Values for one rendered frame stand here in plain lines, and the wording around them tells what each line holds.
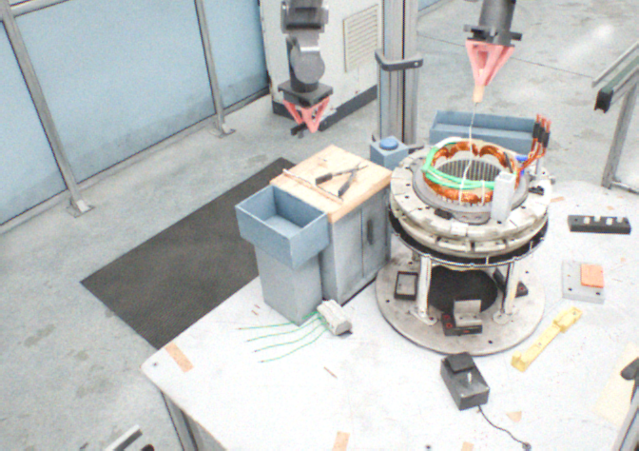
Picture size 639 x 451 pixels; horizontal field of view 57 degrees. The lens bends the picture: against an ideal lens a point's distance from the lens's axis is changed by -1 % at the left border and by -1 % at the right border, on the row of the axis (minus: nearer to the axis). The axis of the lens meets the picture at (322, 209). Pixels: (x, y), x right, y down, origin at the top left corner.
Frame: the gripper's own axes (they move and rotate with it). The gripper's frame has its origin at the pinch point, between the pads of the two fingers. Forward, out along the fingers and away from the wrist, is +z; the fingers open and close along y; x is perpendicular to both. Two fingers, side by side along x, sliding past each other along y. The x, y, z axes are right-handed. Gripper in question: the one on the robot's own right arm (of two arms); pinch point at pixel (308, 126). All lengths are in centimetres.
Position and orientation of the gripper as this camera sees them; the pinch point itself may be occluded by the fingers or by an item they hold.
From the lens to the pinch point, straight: 125.3
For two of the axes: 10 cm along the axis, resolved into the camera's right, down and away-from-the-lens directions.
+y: 7.2, 3.9, -5.7
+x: 6.9, -4.8, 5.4
